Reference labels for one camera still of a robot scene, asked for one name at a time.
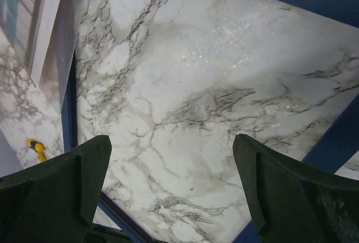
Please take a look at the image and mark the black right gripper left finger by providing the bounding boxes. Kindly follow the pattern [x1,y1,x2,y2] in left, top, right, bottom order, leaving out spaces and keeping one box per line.
[1,135,112,242]

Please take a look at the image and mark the blue wooden picture frame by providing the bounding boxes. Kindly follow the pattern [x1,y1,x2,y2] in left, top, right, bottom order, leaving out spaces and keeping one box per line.
[62,0,359,243]

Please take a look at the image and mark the yellow black small tool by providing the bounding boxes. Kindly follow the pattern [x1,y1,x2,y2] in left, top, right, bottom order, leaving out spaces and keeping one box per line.
[26,139,47,163]

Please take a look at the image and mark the photo print with balloons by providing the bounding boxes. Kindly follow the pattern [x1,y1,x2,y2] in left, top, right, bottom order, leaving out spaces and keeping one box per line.
[1,0,85,112]

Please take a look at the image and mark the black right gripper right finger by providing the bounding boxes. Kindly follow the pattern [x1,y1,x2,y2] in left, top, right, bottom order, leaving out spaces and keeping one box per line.
[233,134,358,242]

